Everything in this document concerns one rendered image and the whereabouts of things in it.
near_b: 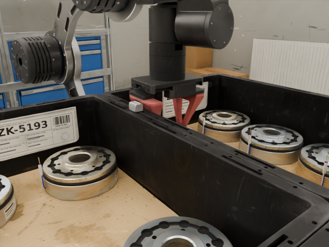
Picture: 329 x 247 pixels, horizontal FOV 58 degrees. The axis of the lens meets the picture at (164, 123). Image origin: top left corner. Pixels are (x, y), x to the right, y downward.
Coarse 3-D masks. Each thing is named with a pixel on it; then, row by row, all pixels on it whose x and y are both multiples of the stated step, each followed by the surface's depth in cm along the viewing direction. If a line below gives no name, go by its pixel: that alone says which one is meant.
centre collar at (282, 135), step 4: (260, 128) 52; (264, 128) 52; (268, 128) 52; (272, 128) 52; (276, 128) 52; (260, 132) 50; (276, 132) 52; (280, 132) 51; (284, 132) 50; (260, 136) 50; (264, 136) 49; (268, 136) 49; (272, 136) 49; (276, 136) 49; (280, 136) 49; (284, 136) 49
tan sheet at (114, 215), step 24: (24, 192) 40; (120, 192) 40; (144, 192) 40; (24, 216) 35; (48, 216) 35; (72, 216) 35; (96, 216) 35; (120, 216) 35; (144, 216) 35; (168, 216) 35; (0, 240) 32; (24, 240) 32; (48, 240) 32; (72, 240) 32; (96, 240) 32; (120, 240) 32
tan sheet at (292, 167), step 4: (192, 124) 64; (196, 124) 64; (192, 128) 62; (196, 128) 62; (228, 144) 55; (232, 144) 55; (236, 144) 55; (288, 164) 47; (292, 164) 47; (296, 164) 47; (284, 168) 46; (288, 168) 46; (292, 168) 46; (296, 168) 46; (292, 172) 45; (296, 172) 45
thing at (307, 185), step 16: (240, 80) 61; (256, 80) 60; (112, 96) 49; (320, 96) 49; (144, 112) 41; (176, 128) 35; (208, 144) 31; (224, 144) 31; (256, 160) 28; (288, 176) 25; (320, 192) 23
